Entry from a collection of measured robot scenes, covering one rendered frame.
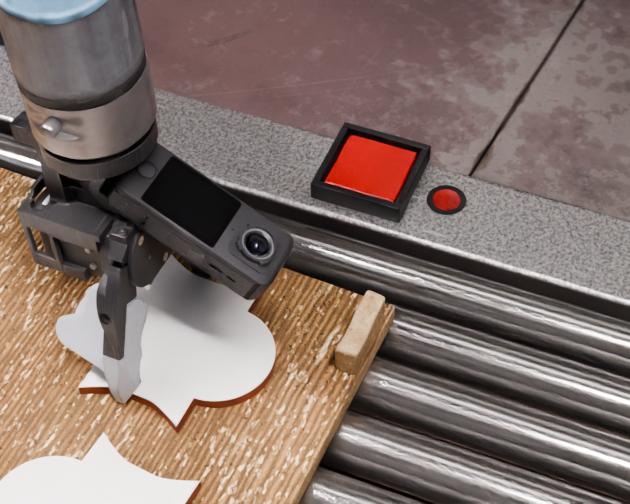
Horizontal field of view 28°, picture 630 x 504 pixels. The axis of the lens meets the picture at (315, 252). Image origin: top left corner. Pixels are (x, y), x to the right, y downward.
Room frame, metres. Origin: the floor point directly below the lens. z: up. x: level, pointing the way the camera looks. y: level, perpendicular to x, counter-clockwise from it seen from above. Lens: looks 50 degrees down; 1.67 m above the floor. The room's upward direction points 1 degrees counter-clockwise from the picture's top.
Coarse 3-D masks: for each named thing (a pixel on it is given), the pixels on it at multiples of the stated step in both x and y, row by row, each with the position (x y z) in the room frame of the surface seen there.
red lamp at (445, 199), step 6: (438, 192) 0.68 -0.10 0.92; (444, 192) 0.68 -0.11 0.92; (450, 192) 0.68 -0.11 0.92; (438, 198) 0.68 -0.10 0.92; (444, 198) 0.68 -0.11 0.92; (450, 198) 0.68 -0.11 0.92; (456, 198) 0.68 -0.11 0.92; (438, 204) 0.67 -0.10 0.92; (444, 204) 0.67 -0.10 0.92; (450, 204) 0.67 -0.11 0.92; (456, 204) 0.67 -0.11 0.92
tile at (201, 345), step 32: (160, 288) 0.57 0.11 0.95; (192, 288) 0.56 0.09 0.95; (224, 288) 0.56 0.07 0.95; (160, 320) 0.54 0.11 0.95; (192, 320) 0.54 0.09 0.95; (224, 320) 0.54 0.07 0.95; (256, 320) 0.53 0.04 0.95; (160, 352) 0.51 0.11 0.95; (192, 352) 0.51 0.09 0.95; (224, 352) 0.51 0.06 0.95; (256, 352) 0.51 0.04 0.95; (96, 384) 0.48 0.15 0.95; (160, 384) 0.48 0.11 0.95; (192, 384) 0.48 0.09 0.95; (224, 384) 0.48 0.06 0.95; (256, 384) 0.48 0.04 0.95
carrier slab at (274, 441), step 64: (0, 192) 0.67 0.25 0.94; (0, 256) 0.61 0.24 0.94; (0, 320) 0.55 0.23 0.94; (320, 320) 0.54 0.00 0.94; (384, 320) 0.54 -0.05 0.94; (0, 384) 0.49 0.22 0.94; (64, 384) 0.49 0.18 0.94; (320, 384) 0.49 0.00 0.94; (0, 448) 0.44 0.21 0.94; (64, 448) 0.44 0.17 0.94; (128, 448) 0.44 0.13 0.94; (192, 448) 0.44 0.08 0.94; (256, 448) 0.44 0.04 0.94; (320, 448) 0.43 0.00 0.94
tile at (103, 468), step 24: (48, 456) 0.43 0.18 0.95; (96, 456) 0.43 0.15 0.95; (120, 456) 0.43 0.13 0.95; (24, 480) 0.41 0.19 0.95; (48, 480) 0.41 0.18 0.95; (72, 480) 0.41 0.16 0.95; (96, 480) 0.41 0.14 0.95; (120, 480) 0.41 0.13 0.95; (144, 480) 0.41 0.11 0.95; (168, 480) 0.41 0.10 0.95
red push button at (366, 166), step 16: (352, 144) 0.73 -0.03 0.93; (368, 144) 0.72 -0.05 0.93; (384, 144) 0.72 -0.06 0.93; (336, 160) 0.71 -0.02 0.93; (352, 160) 0.71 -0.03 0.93; (368, 160) 0.71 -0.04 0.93; (384, 160) 0.71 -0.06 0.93; (400, 160) 0.71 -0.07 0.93; (336, 176) 0.69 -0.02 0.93; (352, 176) 0.69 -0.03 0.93; (368, 176) 0.69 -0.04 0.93; (384, 176) 0.69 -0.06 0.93; (400, 176) 0.69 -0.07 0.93; (368, 192) 0.67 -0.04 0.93; (384, 192) 0.67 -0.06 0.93
